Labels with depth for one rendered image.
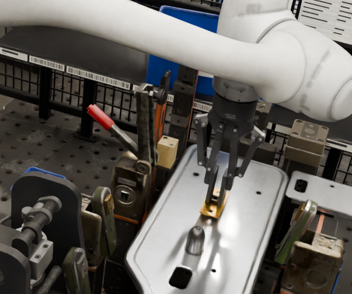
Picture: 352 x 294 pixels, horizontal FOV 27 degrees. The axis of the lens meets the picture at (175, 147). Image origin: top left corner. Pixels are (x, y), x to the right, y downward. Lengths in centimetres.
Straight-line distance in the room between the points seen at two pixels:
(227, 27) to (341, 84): 23
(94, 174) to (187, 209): 60
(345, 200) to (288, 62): 55
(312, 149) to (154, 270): 49
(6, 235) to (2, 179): 86
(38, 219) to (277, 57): 40
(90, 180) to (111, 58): 34
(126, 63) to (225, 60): 81
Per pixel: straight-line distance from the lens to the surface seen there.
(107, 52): 181
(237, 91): 121
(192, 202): 140
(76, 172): 194
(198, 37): 97
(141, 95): 129
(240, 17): 114
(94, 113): 136
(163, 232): 132
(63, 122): 214
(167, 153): 143
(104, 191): 122
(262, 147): 159
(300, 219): 127
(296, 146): 156
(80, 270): 112
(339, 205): 149
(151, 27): 97
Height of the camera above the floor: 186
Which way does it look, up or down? 34 degrees down
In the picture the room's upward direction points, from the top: 9 degrees clockwise
